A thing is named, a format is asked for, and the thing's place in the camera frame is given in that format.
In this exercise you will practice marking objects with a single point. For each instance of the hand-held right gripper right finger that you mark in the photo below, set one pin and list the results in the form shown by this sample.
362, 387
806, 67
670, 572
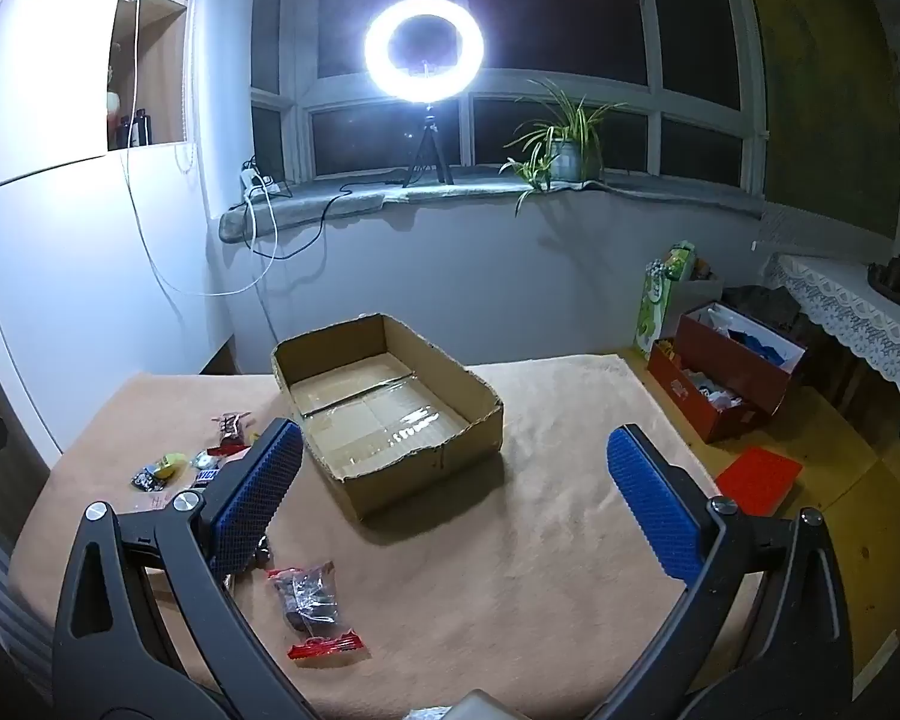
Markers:
652, 502

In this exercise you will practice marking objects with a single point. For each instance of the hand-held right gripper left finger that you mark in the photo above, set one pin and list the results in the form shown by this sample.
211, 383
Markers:
259, 495

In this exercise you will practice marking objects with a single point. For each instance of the yellow-green snack packet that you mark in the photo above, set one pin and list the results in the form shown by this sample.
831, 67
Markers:
171, 463

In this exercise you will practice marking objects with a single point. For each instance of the clear snack packet red ends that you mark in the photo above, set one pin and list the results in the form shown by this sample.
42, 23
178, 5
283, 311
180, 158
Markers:
311, 600

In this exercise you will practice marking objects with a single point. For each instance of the silver wrapped candy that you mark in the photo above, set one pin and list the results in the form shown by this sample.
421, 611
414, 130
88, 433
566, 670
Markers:
208, 456

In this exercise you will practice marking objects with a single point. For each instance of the red wrapped candy packet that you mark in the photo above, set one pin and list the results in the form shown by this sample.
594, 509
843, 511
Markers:
231, 427

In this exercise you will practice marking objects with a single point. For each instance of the red flat lid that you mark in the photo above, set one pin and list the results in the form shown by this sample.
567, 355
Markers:
757, 480

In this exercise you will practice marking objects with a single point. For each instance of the red storage box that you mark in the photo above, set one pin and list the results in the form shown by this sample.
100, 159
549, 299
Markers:
720, 360

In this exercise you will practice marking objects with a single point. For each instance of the green gift bag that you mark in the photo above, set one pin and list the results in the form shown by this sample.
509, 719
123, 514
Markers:
652, 315

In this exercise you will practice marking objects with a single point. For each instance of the grey cardboard box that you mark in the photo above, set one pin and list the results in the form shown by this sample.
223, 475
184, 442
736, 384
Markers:
697, 292

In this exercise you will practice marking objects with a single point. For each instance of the white lace tablecloth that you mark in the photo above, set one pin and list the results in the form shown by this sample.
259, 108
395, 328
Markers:
855, 300

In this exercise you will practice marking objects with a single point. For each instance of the white power strip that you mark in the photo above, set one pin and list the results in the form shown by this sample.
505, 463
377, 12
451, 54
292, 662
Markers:
259, 181

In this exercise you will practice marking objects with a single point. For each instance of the dark figurine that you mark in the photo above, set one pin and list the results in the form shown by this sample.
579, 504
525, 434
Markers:
896, 277

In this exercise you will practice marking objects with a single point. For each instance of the dark bottles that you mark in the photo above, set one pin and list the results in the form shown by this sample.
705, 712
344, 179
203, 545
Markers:
141, 129

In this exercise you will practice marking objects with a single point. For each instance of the potted spider plant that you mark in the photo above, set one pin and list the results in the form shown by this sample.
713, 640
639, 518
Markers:
566, 154

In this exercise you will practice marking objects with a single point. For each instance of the red white ornament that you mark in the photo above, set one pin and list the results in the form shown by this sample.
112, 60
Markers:
112, 101

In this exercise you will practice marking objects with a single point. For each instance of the wooden shelf niche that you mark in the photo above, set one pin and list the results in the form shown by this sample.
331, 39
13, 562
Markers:
165, 75

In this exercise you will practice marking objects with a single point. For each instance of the white framed window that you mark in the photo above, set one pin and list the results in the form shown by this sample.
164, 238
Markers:
645, 30

